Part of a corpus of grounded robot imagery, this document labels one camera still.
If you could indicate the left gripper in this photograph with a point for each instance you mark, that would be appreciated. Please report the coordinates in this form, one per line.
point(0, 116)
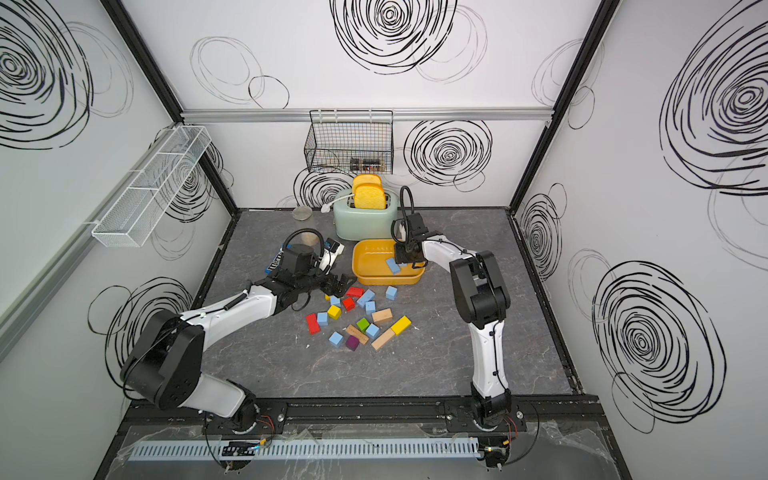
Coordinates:
point(341, 288)

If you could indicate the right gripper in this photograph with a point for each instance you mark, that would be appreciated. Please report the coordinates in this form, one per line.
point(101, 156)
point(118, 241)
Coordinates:
point(398, 251)

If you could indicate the long blue block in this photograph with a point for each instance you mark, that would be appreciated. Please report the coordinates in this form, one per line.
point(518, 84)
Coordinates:
point(366, 297)
point(393, 266)

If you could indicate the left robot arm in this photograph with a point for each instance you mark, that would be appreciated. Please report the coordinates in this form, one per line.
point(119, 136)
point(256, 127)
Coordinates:
point(164, 366)

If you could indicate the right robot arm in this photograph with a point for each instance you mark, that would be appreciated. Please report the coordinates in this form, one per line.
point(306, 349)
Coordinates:
point(482, 301)

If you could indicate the long red block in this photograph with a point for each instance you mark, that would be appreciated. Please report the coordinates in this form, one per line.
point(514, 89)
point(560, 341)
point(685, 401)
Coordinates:
point(355, 292)

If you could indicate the yellow cube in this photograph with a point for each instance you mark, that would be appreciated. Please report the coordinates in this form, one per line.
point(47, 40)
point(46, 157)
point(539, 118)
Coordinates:
point(334, 312)

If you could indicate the yellow plastic tub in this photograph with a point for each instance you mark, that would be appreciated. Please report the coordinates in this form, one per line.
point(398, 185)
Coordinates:
point(373, 265)

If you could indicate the natural wood block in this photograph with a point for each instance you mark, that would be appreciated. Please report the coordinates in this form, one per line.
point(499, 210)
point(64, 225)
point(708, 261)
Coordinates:
point(382, 316)

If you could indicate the red block left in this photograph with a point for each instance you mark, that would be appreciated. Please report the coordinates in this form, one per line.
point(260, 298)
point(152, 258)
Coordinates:
point(313, 324)

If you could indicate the blue cube beside green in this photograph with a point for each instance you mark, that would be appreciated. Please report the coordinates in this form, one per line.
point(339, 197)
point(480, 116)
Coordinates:
point(372, 331)

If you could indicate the mint green toaster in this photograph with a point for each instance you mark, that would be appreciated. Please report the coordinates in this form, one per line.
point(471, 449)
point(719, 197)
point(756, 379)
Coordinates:
point(355, 224)

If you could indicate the thin wood plank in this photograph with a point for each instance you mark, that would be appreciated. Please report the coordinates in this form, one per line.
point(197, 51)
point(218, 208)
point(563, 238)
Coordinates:
point(355, 332)

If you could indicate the purple cube bottom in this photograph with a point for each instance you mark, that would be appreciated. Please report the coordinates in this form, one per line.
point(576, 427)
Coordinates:
point(352, 343)

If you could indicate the long natural wood plank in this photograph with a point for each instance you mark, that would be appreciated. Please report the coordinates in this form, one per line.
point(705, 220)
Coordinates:
point(383, 339)

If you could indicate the yellow toast slice front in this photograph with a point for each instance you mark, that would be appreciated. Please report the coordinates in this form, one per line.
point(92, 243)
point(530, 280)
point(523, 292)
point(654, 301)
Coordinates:
point(370, 197)

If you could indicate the yellow toast slice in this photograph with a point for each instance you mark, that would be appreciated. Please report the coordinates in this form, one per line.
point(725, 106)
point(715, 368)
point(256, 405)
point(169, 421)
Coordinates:
point(370, 197)
point(366, 179)

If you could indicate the blue candy bag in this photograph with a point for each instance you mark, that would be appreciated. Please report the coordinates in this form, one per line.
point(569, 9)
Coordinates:
point(275, 263)

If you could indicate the long yellow block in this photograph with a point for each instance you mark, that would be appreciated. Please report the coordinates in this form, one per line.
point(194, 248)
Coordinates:
point(401, 325)

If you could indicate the yellow toast slice back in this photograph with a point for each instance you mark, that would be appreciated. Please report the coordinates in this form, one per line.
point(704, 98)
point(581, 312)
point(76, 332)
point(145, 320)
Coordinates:
point(366, 179)

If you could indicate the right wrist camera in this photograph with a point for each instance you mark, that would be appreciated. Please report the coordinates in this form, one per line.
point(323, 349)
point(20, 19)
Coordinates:
point(399, 231)

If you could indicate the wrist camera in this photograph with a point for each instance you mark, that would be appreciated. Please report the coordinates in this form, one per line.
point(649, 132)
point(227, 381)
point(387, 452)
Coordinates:
point(331, 251)
point(399, 231)

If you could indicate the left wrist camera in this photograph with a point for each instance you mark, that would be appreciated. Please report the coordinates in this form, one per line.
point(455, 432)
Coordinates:
point(331, 251)

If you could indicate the black wire wall basket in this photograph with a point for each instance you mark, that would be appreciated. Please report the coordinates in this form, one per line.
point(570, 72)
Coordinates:
point(351, 141)

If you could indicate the white slotted cable duct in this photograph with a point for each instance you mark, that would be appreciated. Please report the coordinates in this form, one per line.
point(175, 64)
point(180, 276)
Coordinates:
point(305, 449)

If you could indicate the white wire wall shelf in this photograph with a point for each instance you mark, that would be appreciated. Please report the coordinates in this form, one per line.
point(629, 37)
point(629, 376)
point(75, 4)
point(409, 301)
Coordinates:
point(170, 184)

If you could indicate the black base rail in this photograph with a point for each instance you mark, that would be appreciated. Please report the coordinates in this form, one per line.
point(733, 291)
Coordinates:
point(453, 414)

